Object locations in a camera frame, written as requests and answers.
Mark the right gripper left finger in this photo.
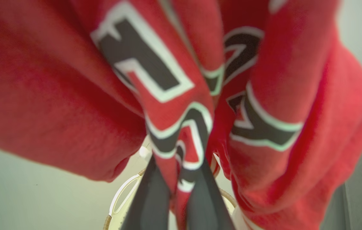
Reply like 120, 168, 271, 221
120, 156, 172, 230

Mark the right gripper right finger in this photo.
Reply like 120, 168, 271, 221
185, 158, 236, 230

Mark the red jersey with black print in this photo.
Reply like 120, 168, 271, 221
0, 0, 362, 230

